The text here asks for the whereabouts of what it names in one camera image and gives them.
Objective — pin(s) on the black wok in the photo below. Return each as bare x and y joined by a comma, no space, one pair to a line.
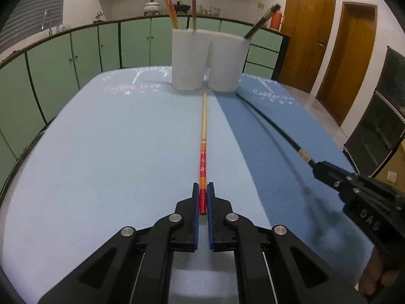
183,7

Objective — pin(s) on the red floral wooden chopstick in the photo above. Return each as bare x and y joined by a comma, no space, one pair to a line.
193,0
202,164
172,6

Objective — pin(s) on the red thermos flask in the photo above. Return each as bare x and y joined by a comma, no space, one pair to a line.
276,20

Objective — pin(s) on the glass jar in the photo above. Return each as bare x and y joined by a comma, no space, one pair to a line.
214,10
202,10

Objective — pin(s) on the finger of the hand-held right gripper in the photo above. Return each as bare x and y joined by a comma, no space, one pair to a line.
343,188
335,171

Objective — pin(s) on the small figurine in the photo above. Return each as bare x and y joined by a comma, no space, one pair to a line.
99,16

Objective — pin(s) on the white plastic cup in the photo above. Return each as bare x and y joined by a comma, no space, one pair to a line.
189,60
226,66

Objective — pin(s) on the cardboard box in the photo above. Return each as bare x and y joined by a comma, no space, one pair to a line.
394,177

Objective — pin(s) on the person's right hand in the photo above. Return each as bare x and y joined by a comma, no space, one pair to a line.
379,275

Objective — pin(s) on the black chopstick gold band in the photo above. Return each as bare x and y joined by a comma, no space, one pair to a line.
305,155
262,22

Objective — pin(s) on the grey window blinds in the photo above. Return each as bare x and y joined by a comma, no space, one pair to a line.
31,6

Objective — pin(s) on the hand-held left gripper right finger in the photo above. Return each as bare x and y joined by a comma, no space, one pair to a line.
210,218

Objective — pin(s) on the green lower kitchen cabinets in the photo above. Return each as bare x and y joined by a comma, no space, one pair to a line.
47,66

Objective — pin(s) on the dark blue printed table mat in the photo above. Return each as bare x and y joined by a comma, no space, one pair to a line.
269,164

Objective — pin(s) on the wooden door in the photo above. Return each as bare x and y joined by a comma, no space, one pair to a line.
348,63
307,31

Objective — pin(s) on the plain wooden chopstick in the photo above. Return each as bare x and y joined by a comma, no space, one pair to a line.
168,8

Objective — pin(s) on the white lidded pot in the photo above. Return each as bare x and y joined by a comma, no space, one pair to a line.
152,8

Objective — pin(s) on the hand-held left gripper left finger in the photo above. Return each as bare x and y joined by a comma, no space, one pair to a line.
196,218

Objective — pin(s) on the metal sink faucet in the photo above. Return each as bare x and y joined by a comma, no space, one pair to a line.
50,22

